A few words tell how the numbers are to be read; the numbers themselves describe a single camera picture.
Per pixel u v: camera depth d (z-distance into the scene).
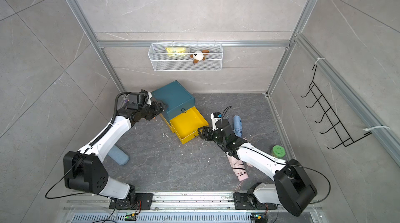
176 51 0.83
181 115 0.92
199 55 0.85
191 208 0.73
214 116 0.75
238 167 0.81
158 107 0.75
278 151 0.86
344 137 0.60
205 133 0.73
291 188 0.41
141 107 0.68
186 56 0.88
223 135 0.63
